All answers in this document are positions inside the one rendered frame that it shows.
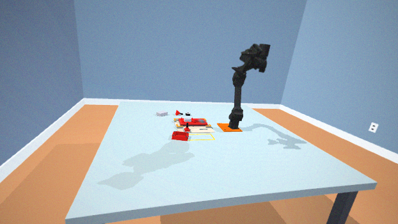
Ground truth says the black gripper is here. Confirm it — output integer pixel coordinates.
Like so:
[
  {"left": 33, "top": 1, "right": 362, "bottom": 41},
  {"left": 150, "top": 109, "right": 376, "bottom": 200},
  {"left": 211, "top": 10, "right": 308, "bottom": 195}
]
[{"left": 232, "top": 44, "right": 262, "bottom": 79}]

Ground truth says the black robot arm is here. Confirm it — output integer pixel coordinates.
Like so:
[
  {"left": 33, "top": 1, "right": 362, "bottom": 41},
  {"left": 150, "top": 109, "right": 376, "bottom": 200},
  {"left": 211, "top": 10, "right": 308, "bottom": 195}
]
[{"left": 228, "top": 44, "right": 271, "bottom": 129}]

